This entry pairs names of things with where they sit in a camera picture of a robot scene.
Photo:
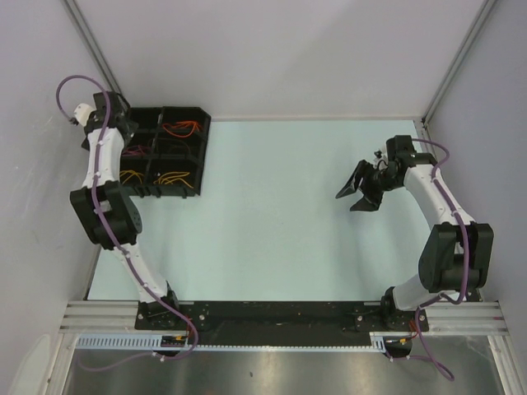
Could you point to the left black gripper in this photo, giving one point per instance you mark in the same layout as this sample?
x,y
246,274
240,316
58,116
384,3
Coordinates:
x,y
132,128

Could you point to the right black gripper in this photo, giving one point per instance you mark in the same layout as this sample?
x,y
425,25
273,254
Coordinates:
x,y
364,169

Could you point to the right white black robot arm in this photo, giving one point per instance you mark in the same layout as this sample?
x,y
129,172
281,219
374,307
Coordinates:
x,y
456,257

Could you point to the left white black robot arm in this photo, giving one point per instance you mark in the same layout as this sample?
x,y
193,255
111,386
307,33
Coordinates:
x,y
104,207

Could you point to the black compartment tray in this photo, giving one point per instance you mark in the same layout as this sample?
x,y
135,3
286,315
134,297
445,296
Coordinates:
x,y
166,156

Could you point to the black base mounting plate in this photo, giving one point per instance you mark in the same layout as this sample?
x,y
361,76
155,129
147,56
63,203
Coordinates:
x,y
293,324

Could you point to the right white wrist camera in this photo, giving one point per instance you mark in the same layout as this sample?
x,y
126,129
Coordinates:
x,y
379,157

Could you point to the aluminium frame rail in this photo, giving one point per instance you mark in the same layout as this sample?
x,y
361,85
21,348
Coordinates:
x,y
444,319

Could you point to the white slotted cable duct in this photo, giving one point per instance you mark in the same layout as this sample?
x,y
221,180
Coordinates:
x,y
128,342

